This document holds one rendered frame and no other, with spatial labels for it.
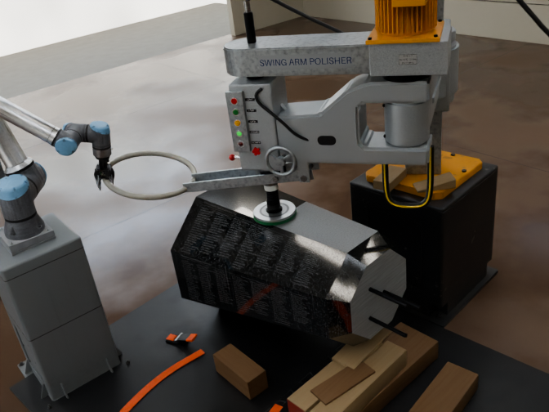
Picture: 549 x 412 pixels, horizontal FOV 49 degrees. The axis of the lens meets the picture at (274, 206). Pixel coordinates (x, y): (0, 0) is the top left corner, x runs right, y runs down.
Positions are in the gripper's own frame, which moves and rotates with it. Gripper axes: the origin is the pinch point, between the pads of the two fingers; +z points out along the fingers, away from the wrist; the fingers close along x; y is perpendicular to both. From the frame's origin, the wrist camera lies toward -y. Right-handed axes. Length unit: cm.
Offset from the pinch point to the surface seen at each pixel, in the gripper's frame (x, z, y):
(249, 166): 67, -30, 38
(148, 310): 19, 97, -11
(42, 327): -34, 55, 42
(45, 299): -31, 40, 38
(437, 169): 175, -15, 23
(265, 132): 73, -49, 41
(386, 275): 125, 7, 81
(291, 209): 90, -4, 38
